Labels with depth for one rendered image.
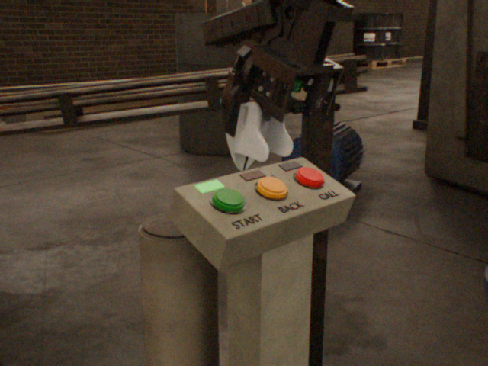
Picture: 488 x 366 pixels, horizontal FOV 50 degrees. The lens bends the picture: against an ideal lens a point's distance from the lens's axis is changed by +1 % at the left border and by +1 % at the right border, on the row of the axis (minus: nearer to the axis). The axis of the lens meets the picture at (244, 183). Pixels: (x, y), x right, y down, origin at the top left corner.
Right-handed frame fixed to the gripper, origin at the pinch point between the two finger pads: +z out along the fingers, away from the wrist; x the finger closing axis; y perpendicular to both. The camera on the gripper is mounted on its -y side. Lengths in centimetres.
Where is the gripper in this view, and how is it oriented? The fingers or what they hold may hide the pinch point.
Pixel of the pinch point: (240, 156)
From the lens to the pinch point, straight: 60.6
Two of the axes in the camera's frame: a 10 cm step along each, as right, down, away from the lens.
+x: 7.4, -1.9, 6.4
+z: -2.3, 8.3, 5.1
